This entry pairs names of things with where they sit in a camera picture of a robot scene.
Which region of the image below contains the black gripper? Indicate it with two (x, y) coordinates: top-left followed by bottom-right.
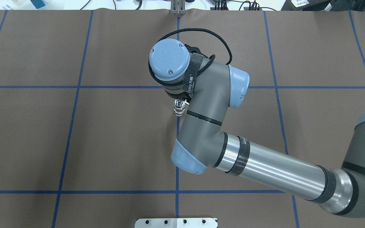
(163, 86), (191, 101)

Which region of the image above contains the chrome tee pipe fitting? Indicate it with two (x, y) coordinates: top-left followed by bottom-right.
(174, 99), (190, 110)

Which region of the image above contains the white PPR valve metal handle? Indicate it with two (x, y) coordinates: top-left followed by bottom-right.
(173, 108), (185, 117)

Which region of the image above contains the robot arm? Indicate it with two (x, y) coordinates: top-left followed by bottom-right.
(148, 39), (365, 218)

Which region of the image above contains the blue box on desk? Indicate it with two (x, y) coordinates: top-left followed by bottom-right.
(30, 0), (46, 9)

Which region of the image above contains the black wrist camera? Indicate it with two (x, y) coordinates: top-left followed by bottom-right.
(184, 44), (202, 54)

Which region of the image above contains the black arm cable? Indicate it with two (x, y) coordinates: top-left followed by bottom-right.
(148, 28), (232, 89)

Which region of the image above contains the aluminium frame post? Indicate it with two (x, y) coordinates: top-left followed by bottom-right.
(170, 0), (186, 16)

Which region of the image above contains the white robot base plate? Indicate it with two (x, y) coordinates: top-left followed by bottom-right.
(134, 218), (219, 228)

